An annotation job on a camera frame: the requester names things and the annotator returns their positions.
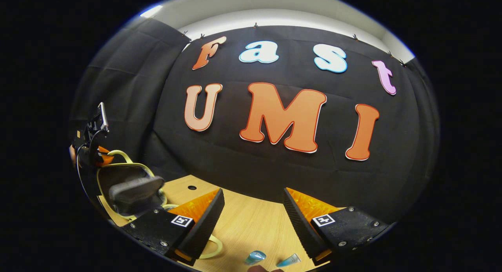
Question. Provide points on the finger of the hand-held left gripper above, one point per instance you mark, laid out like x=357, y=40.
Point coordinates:
x=137, y=189
x=104, y=156

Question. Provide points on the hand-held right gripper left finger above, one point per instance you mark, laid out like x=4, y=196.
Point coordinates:
x=208, y=225

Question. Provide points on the small blue bottle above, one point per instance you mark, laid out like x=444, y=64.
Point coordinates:
x=289, y=260
x=255, y=257

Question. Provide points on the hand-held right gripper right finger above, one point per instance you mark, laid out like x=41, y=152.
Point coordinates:
x=300, y=225

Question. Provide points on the small yellow suitcase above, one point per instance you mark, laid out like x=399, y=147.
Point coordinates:
x=117, y=174

